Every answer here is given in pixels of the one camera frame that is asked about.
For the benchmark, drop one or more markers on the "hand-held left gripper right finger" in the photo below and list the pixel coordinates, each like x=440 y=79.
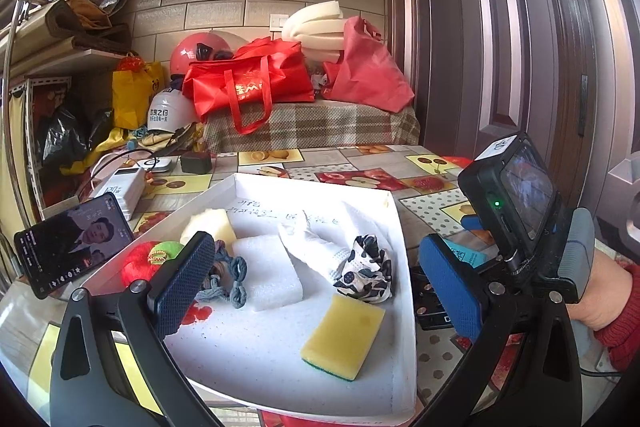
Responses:
x=450 y=292

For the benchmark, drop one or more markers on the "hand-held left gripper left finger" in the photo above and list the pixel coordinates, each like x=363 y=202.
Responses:
x=182 y=279

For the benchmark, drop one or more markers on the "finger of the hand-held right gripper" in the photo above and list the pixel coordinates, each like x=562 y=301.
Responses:
x=470 y=223
x=430 y=302

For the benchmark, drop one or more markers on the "teal packet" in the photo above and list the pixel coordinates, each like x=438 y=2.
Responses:
x=467 y=257

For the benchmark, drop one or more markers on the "red and green plush toy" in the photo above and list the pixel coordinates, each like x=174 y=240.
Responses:
x=137 y=264

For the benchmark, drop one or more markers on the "pale yellow foam piece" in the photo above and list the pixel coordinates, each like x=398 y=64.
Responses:
x=215 y=224

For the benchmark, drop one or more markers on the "black and white spotted cloth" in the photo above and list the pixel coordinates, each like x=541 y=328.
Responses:
x=365 y=277

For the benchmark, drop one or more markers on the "white foam block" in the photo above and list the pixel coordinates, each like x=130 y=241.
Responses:
x=265 y=267

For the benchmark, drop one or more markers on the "yellow and green sponge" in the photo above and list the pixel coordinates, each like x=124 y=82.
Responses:
x=345 y=332

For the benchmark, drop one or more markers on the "white foam tray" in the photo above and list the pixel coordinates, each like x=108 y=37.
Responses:
x=250 y=357

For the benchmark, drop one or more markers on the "person's right forearm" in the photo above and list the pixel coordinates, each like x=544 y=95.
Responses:
x=622 y=337

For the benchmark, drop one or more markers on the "person's right hand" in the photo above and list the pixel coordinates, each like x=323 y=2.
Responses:
x=607 y=287

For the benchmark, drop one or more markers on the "white power bank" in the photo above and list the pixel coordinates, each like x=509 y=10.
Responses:
x=122 y=192

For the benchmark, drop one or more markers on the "black smartphone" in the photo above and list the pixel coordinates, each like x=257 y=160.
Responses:
x=75 y=242

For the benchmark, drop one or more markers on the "black charger block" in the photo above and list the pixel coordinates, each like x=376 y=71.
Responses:
x=196 y=163

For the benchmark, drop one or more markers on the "small white flat device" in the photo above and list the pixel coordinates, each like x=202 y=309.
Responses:
x=157 y=164

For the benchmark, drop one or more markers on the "fruit print tablecloth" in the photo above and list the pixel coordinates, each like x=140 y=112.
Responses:
x=350 y=168

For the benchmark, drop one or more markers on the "white helmet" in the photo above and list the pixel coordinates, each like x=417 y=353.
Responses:
x=170 y=112

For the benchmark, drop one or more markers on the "plaid cloth cover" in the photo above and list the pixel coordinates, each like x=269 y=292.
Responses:
x=325 y=127

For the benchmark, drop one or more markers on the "brown door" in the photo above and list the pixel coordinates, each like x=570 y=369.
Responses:
x=500 y=32

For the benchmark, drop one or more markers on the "pink-red fabric bag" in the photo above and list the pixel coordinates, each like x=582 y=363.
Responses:
x=370 y=77

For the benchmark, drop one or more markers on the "black plastic bag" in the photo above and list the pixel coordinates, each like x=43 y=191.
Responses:
x=65 y=132

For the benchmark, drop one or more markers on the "yellow shopping bag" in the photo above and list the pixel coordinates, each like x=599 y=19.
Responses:
x=132 y=97

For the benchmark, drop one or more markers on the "red tote bag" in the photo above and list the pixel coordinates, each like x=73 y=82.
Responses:
x=260 y=82

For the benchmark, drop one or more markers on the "white slotted angle rack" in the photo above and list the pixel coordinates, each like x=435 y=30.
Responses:
x=30 y=132

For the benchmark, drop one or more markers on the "yellow curtain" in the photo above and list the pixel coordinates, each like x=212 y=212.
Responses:
x=10 y=147

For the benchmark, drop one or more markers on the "red printed carton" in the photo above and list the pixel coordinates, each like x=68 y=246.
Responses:
x=50 y=99

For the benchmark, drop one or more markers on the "red helmet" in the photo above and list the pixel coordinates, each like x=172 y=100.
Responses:
x=187 y=54

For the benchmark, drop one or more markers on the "wooden shelf board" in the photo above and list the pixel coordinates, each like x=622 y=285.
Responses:
x=75 y=57

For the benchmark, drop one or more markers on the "stack of white foam sheets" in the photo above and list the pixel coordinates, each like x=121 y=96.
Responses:
x=310 y=27

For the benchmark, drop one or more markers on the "folded brown mats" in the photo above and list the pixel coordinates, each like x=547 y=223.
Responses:
x=85 y=22

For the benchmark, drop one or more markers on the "chrome tube rack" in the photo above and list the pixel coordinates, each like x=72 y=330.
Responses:
x=12 y=27

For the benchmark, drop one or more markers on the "white wall socket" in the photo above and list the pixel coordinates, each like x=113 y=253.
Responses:
x=278 y=21

